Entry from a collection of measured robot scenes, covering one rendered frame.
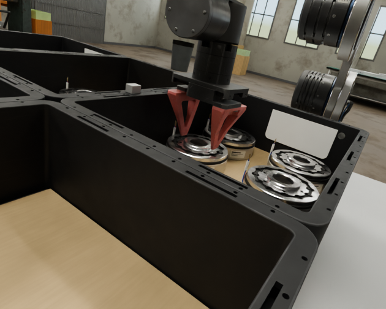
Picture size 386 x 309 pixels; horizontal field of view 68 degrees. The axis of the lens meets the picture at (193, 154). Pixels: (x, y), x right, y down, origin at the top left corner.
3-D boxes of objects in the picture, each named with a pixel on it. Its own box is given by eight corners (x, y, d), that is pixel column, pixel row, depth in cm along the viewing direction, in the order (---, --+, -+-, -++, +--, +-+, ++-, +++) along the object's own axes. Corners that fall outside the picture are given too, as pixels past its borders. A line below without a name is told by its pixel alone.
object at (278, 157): (283, 148, 56) (284, 145, 55) (336, 170, 50) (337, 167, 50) (260, 159, 48) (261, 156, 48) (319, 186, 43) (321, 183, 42)
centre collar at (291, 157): (291, 154, 52) (293, 151, 52) (318, 165, 49) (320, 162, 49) (281, 159, 48) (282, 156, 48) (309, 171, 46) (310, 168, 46)
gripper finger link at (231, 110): (213, 159, 41) (228, 94, 37) (176, 141, 45) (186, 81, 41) (236, 149, 46) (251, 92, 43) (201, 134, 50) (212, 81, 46)
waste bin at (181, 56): (177, 72, 720) (182, 42, 692) (164, 67, 755) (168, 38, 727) (193, 73, 758) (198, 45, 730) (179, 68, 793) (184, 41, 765)
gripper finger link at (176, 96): (193, 149, 43) (206, 87, 39) (160, 133, 47) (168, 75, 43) (218, 141, 48) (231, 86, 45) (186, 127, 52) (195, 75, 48)
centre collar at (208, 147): (195, 137, 50) (196, 134, 50) (218, 148, 47) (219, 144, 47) (176, 142, 46) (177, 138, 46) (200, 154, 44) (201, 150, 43)
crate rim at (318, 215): (221, 96, 65) (223, 86, 64) (364, 144, 51) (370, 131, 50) (52, 118, 33) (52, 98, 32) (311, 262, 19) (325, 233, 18)
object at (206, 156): (193, 133, 53) (193, 130, 53) (238, 154, 48) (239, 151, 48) (154, 141, 46) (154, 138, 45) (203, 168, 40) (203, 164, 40)
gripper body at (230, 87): (224, 103, 38) (238, 45, 35) (169, 84, 43) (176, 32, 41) (247, 100, 43) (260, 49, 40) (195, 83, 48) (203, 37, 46)
